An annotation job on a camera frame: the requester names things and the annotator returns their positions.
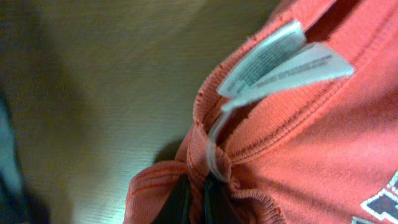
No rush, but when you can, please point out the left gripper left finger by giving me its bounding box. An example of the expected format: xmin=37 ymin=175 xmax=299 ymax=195
xmin=151 ymin=174 xmax=192 ymax=224

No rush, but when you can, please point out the grey folded shirt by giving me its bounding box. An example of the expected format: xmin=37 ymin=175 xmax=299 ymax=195
xmin=1 ymin=98 xmax=50 ymax=224

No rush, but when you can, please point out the orange soccer t-shirt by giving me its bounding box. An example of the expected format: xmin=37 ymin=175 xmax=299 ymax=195
xmin=124 ymin=0 xmax=397 ymax=223

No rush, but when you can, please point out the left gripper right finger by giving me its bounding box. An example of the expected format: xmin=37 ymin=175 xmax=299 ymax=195
xmin=203 ymin=172 xmax=243 ymax=224

